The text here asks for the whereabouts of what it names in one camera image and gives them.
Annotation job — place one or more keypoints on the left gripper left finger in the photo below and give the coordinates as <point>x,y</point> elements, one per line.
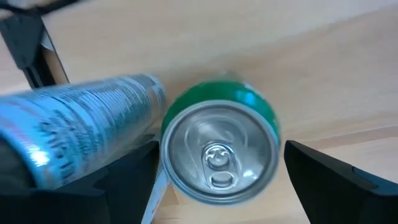
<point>93,205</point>

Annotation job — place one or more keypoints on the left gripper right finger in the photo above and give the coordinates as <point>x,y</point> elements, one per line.
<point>342,199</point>

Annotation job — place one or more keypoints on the white Celsius peach can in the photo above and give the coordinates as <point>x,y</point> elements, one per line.
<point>77,124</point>

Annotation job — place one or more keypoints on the green Sprite can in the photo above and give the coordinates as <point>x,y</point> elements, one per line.
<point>217,149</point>

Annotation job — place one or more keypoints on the black frame wooden shelf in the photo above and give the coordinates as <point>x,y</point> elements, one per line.
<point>21,43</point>

